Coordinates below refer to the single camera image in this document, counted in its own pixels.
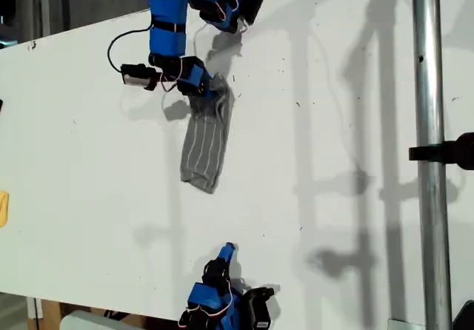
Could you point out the grey white-striped towel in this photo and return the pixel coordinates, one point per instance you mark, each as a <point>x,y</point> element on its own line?
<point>205,152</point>

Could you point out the grey vertical bar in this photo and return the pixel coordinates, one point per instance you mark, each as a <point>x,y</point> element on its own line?
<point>44,4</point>

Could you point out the wooden table leg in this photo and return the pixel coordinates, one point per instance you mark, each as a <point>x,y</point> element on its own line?
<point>50,315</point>

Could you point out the yellow object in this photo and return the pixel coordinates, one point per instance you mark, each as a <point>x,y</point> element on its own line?
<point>3,209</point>

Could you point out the black rounded object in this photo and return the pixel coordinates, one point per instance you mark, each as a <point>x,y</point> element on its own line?
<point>464,317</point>

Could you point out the black clamp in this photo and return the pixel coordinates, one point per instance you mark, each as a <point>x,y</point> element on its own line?
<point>459,150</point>

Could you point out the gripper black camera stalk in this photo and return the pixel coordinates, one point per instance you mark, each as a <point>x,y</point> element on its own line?
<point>259,293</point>
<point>168,74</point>

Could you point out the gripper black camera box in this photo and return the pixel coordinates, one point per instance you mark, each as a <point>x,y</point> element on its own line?
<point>139,76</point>
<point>261,313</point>

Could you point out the white metal bracket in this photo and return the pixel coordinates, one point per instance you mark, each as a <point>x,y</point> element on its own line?
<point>34,308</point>

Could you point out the shiny metal bracket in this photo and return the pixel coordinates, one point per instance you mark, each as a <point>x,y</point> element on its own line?
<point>405,324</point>

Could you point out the steel post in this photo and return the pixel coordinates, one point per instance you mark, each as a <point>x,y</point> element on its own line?
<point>429,86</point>

